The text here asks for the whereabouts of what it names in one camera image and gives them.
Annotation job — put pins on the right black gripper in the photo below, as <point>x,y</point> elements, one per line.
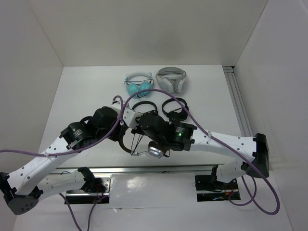
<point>137,129</point>

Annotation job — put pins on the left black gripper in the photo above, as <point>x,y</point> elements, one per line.
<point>121,132</point>

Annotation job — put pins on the brown silver headphones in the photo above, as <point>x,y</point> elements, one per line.
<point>151,150</point>

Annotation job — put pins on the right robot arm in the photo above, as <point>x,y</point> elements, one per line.
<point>250,154</point>

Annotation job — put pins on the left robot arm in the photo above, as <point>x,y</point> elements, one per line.
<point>24,188</point>

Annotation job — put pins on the black headphones left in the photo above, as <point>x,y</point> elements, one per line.
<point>154,111</point>

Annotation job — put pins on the black headphones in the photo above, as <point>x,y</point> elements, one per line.
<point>176,115</point>
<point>154,111</point>

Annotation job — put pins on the black headphones right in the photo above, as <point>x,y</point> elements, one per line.
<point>176,115</point>

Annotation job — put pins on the teal headphones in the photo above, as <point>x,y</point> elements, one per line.
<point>133,86</point>

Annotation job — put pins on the grey white headphones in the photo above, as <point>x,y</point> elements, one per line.
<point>171,79</point>

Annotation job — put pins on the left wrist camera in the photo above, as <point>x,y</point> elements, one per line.
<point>118,107</point>

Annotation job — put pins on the aluminium rail front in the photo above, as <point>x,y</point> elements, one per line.
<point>198,169</point>

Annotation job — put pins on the aluminium rail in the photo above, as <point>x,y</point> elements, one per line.
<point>238,103</point>
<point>198,169</point>

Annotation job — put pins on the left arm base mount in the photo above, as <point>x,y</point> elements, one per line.
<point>95,189</point>

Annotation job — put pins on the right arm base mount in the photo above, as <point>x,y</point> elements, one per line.
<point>210,190</point>

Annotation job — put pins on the aluminium rail right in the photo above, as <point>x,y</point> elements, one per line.
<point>238,103</point>

